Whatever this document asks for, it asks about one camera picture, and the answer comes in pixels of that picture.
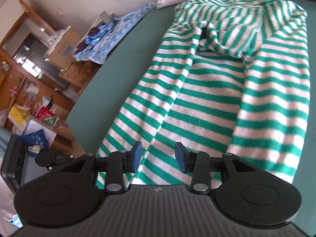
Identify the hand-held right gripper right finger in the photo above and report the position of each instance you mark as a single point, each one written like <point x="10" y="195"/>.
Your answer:
<point x="180" y="158"/>

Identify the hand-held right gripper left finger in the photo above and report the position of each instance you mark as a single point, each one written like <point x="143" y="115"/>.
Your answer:
<point x="135" y="156"/>

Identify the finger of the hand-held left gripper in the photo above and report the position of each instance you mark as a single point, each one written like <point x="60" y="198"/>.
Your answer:
<point x="61" y="159"/>

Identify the green white striped garment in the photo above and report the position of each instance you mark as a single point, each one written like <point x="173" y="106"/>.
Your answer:
<point x="209" y="103"/>

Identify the small cardboard box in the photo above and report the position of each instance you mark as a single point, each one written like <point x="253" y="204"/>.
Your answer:
<point x="61" y="148"/>

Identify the white paper sheet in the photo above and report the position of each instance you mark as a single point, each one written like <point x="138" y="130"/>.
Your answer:
<point x="49" y="134"/>

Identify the blue bag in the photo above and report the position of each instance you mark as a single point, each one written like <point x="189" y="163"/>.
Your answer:
<point x="35" y="139"/>

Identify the yellow box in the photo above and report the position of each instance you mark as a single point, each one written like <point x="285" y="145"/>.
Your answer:
<point x="18" y="116"/>

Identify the red snack packet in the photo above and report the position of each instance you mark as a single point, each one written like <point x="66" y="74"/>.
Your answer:
<point x="44" y="112"/>

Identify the wooden shelf unit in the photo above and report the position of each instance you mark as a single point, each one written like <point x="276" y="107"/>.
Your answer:
<point x="49" y="92"/>

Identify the brown cloth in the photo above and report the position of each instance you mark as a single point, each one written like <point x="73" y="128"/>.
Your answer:
<point x="79" y="72"/>

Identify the dark patterned cloth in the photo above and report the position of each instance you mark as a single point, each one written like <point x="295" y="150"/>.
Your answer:
<point x="88" y="37"/>

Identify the blue patterned cloth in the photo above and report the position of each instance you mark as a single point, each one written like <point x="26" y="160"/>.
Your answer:
<point x="116" y="32"/>

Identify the small grey device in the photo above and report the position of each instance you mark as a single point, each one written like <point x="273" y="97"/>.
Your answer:
<point x="106" y="17"/>

